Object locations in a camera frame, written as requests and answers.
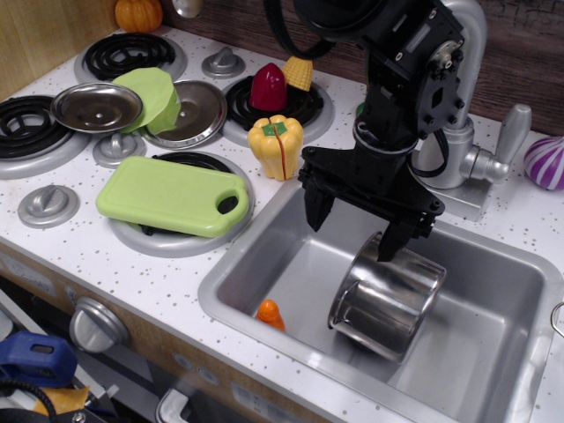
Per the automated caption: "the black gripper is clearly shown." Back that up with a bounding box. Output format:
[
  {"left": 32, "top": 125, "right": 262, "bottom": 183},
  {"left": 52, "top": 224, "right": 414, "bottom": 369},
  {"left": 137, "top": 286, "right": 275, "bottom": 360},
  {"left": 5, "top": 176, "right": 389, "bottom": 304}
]
[{"left": 298, "top": 142, "right": 445, "bottom": 262}]

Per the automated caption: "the stainless steel pot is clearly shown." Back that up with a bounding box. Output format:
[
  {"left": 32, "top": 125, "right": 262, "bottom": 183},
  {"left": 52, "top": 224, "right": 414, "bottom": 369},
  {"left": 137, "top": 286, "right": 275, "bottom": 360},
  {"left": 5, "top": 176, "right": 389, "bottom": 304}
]
[{"left": 327, "top": 233, "right": 447, "bottom": 364}]

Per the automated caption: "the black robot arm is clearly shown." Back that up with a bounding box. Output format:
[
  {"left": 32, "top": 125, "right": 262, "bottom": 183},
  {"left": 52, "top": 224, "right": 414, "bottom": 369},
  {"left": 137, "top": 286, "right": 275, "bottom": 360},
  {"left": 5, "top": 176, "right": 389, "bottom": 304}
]
[{"left": 263, "top": 1, "right": 464, "bottom": 262}]

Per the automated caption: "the stainless steel sink basin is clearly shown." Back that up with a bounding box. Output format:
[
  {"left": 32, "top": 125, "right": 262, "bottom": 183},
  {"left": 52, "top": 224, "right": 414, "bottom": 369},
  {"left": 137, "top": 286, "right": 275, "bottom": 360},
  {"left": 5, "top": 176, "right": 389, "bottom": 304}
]
[{"left": 198, "top": 182, "right": 563, "bottom": 422}]

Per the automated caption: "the right steel pot lid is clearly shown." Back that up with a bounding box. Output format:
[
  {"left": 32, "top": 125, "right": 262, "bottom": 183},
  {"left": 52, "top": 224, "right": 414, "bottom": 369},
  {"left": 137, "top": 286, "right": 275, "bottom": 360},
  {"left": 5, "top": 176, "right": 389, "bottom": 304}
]
[{"left": 140, "top": 80, "right": 227, "bottom": 151}]

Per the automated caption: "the steel pot lid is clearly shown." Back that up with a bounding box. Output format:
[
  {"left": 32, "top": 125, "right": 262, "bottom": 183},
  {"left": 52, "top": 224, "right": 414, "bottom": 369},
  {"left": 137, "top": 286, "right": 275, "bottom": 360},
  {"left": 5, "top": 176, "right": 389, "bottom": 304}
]
[
  {"left": 50, "top": 82, "right": 143, "bottom": 134},
  {"left": 140, "top": 80, "right": 227, "bottom": 151}
]

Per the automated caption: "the left steel pot lid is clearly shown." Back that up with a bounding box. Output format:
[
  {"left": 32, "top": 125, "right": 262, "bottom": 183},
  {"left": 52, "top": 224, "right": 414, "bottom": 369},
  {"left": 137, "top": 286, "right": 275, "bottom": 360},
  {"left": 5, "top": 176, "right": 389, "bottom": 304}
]
[{"left": 50, "top": 82, "right": 143, "bottom": 134}]

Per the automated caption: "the yellow toy bell pepper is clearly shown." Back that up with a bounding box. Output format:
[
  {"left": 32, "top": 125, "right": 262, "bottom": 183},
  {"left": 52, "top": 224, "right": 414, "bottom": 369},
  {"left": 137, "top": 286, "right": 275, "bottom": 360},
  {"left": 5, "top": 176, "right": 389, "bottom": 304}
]
[{"left": 247, "top": 115, "right": 304, "bottom": 181}]

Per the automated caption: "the silver toy faucet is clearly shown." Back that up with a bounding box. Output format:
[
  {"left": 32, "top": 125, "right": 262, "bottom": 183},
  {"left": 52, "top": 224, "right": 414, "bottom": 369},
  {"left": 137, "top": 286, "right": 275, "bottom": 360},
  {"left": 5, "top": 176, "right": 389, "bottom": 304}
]
[{"left": 419, "top": 0, "right": 531, "bottom": 221}]

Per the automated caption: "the back right black burner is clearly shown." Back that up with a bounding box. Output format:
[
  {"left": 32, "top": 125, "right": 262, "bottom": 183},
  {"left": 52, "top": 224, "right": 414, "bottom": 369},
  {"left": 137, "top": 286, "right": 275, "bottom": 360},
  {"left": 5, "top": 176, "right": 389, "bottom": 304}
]
[{"left": 221, "top": 76, "right": 335, "bottom": 147}]

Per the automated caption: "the black burner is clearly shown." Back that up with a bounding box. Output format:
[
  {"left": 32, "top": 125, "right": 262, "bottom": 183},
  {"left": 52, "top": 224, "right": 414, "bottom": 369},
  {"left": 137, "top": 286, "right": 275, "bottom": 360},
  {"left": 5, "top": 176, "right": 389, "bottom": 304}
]
[
  {"left": 1, "top": 95, "right": 91, "bottom": 180},
  {"left": 221, "top": 76, "right": 335, "bottom": 147},
  {"left": 74, "top": 33, "right": 188, "bottom": 83},
  {"left": 109, "top": 152, "right": 255, "bottom": 258}
]

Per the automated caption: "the orange toy carrot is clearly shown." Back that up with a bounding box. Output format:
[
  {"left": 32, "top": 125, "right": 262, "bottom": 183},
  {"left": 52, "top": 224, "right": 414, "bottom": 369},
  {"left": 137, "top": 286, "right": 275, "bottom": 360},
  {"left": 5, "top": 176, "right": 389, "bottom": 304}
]
[{"left": 256, "top": 300, "right": 286, "bottom": 331}]

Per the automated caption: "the red toy pepper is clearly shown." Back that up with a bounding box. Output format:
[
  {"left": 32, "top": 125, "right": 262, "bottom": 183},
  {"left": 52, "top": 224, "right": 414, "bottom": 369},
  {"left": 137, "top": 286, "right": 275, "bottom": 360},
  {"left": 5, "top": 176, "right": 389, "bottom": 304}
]
[{"left": 249, "top": 63, "right": 287, "bottom": 112}]

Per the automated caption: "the yellow toy corn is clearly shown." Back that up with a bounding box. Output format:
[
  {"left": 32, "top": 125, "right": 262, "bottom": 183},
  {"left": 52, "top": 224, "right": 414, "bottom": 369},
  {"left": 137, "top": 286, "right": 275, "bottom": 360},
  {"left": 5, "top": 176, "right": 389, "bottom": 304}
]
[{"left": 282, "top": 56, "right": 314, "bottom": 92}]

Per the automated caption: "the green plastic cutting board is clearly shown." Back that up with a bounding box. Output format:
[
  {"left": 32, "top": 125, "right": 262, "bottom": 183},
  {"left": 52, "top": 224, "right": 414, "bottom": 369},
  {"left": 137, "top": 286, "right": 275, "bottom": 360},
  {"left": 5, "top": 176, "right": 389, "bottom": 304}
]
[{"left": 96, "top": 156, "right": 249, "bottom": 238}]

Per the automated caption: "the purple striped toy onion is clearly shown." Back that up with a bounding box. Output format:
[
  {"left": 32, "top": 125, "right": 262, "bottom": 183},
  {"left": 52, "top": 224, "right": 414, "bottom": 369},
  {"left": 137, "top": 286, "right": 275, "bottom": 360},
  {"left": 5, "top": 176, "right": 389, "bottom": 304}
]
[{"left": 523, "top": 137, "right": 563, "bottom": 191}]

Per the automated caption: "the back grey stove knob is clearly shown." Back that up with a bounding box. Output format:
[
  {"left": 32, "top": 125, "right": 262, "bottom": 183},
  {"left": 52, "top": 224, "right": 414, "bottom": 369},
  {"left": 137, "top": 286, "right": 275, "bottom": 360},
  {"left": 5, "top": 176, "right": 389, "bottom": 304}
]
[{"left": 201, "top": 47, "right": 246, "bottom": 79}]

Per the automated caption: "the grey stove knob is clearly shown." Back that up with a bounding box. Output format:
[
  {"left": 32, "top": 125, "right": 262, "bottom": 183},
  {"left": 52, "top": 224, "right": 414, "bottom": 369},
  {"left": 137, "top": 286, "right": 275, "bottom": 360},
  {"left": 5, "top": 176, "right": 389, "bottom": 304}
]
[
  {"left": 201, "top": 47, "right": 246, "bottom": 79},
  {"left": 18, "top": 185, "right": 80, "bottom": 228},
  {"left": 93, "top": 133, "right": 146, "bottom": 169}
]

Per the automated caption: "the front black burner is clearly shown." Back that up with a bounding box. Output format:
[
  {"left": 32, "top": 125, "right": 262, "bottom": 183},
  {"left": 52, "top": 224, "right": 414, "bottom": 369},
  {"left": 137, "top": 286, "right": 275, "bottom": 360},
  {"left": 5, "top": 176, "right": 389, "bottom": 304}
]
[{"left": 109, "top": 152, "right": 255, "bottom": 258}]

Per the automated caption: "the middle grey stove knob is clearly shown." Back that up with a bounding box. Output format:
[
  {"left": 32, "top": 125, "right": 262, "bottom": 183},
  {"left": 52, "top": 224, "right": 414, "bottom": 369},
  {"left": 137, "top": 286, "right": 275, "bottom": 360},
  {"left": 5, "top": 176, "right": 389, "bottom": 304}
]
[{"left": 93, "top": 133, "right": 146, "bottom": 169}]

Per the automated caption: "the silver oven front knob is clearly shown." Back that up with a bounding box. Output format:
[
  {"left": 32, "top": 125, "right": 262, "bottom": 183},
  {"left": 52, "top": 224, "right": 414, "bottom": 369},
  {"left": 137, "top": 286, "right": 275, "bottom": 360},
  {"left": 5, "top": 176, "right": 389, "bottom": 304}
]
[{"left": 70, "top": 296, "right": 130, "bottom": 353}]

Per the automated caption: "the back left black burner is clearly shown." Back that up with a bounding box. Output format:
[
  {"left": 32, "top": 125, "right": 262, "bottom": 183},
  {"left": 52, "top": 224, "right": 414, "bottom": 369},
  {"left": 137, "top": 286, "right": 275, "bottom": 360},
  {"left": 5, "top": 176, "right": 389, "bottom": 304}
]
[{"left": 74, "top": 33, "right": 188, "bottom": 83}]

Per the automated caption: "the orange toy pumpkin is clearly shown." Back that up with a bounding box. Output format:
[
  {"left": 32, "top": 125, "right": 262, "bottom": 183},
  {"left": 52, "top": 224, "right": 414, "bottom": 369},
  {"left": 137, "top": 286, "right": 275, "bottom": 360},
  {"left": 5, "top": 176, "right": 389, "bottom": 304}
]
[{"left": 115, "top": 0, "right": 163, "bottom": 33}]

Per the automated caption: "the front left grey stove knob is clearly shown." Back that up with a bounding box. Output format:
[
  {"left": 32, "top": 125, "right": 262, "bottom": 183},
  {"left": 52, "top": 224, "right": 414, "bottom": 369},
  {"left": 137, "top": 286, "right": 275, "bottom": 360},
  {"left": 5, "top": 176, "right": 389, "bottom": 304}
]
[{"left": 18, "top": 185, "right": 80, "bottom": 228}]

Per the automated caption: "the far left black burner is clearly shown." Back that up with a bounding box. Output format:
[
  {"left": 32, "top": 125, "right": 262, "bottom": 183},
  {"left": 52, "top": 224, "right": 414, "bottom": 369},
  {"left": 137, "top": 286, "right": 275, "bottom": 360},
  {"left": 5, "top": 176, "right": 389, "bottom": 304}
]
[{"left": 1, "top": 95, "right": 91, "bottom": 180}]

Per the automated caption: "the blue clamp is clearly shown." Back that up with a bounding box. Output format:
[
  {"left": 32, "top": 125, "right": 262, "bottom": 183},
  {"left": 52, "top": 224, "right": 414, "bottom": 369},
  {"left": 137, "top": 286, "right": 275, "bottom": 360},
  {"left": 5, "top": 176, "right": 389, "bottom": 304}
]
[{"left": 1, "top": 331, "right": 78, "bottom": 388}]

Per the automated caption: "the silver wire handle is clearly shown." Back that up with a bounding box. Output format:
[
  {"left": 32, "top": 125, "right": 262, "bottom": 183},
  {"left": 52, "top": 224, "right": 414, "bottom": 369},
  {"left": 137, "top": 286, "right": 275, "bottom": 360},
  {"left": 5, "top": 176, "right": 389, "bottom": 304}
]
[{"left": 550, "top": 301, "right": 564, "bottom": 338}]

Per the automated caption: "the silver oven door handle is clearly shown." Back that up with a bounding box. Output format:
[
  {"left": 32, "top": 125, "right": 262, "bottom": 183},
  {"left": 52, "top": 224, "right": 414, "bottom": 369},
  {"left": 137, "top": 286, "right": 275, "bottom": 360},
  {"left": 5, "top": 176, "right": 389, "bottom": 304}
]
[{"left": 155, "top": 389, "right": 191, "bottom": 423}]

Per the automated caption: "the black cable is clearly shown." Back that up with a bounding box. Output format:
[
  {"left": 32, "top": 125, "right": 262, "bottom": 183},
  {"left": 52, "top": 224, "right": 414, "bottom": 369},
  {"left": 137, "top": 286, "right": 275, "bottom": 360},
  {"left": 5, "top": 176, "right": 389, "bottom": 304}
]
[{"left": 0, "top": 377, "right": 58, "bottom": 417}]

